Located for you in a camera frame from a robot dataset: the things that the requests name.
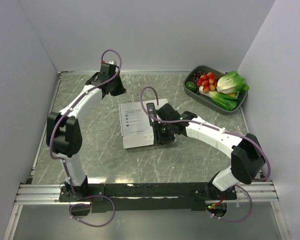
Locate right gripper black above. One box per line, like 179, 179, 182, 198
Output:
151, 120, 176, 146

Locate white box with black tray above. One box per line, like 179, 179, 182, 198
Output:
119, 102, 155, 149

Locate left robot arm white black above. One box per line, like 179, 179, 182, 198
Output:
46, 61, 126, 201

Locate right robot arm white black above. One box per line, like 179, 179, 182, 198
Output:
156, 103, 266, 199

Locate green avocado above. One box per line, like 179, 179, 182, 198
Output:
185, 81, 197, 92

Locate dark grey food tray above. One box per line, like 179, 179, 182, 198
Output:
183, 65, 248, 115

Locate dark purple grapes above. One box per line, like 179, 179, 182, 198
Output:
191, 71, 205, 83

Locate red strawberries cluster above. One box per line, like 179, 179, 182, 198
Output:
196, 72, 218, 93

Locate bok choy vegetable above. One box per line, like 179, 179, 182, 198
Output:
198, 86, 239, 111

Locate green white cabbage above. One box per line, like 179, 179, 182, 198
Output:
216, 71, 250, 94

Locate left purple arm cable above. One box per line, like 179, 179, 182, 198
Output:
49, 49, 122, 201

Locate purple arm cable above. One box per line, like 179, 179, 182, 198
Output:
139, 86, 271, 182
49, 49, 122, 201

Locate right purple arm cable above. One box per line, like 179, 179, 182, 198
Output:
139, 86, 271, 182

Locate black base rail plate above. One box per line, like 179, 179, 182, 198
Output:
59, 182, 237, 213

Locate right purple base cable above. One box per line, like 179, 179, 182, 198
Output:
206, 184, 255, 223

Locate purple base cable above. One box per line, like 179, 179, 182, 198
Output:
68, 194, 116, 228
206, 184, 255, 223

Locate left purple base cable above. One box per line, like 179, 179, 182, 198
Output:
68, 194, 116, 228

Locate aluminium profile rail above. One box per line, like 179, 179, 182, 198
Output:
14, 184, 65, 205

